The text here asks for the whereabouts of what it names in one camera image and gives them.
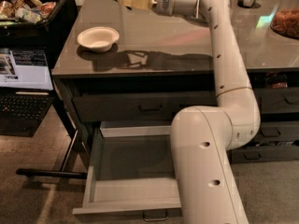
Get black stand leg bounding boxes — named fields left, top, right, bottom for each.
left=16, top=132, right=87, bottom=179

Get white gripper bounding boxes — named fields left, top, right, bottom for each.
left=118, top=0, right=199, bottom=17

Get grey middle right drawer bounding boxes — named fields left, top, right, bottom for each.
left=254, top=121, right=299, bottom=142

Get black plastic bin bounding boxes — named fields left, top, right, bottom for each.
left=0, top=0, right=78, bottom=47

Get grey top left drawer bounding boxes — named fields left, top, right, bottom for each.
left=73, top=91, right=217, bottom=122

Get white paper bowl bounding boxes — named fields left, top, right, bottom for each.
left=77, top=27, right=120, bottom=52

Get white middle drawer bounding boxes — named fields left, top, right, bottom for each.
left=100, top=120, right=171, bottom=138

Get grey bottom right drawer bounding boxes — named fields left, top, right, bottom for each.
left=228, top=144, right=299, bottom=163

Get open grey bottom drawer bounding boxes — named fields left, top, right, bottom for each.
left=73, top=128, right=181, bottom=224

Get snack packets in bin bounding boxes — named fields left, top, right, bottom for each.
left=0, top=0, right=56, bottom=26

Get open black laptop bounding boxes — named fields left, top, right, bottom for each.
left=0, top=49, right=54, bottom=137

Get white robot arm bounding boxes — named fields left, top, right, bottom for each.
left=170, top=0, right=261, bottom=224

